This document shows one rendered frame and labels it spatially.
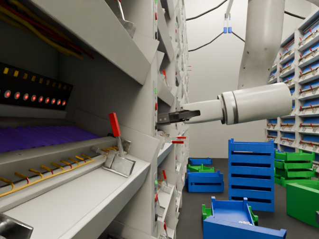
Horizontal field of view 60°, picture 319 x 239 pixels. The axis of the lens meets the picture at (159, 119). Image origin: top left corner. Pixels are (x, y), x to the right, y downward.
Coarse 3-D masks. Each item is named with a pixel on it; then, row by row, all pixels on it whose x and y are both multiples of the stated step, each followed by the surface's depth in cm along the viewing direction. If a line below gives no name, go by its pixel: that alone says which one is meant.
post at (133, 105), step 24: (144, 0) 57; (144, 24) 57; (72, 72) 58; (96, 72) 58; (120, 72) 57; (72, 96) 58; (96, 96) 58; (120, 96) 57; (144, 96) 57; (120, 120) 57; (144, 120) 56; (144, 192) 56; (120, 216) 57; (144, 216) 56
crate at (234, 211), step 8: (216, 208) 162; (224, 208) 162; (232, 208) 161; (240, 208) 160; (248, 208) 153; (216, 216) 155; (224, 216) 155; (232, 216) 154; (240, 216) 154; (248, 216) 152
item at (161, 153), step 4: (160, 128) 126; (164, 128) 126; (168, 128) 126; (164, 132) 124; (168, 132) 126; (172, 132) 125; (176, 132) 125; (160, 136) 65; (172, 136) 125; (176, 136) 125; (160, 140) 65; (160, 144) 65; (168, 144) 103; (172, 144) 117; (164, 148) 86; (168, 148) 97; (160, 152) 75; (164, 152) 85; (168, 152) 107; (160, 156) 76; (164, 156) 93; (160, 160) 81
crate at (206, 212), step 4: (204, 204) 175; (204, 208) 174; (208, 208) 175; (204, 212) 174; (208, 212) 175; (252, 212) 167; (204, 216) 156; (208, 216) 175; (252, 216) 166; (256, 216) 153; (256, 220) 152; (256, 224) 152
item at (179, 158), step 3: (177, 156) 195; (180, 156) 195; (183, 156) 194; (177, 159) 179; (180, 159) 195; (177, 162) 178; (180, 162) 195; (177, 165) 178; (180, 165) 184; (177, 168) 169; (177, 171) 135; (177, 174) 135
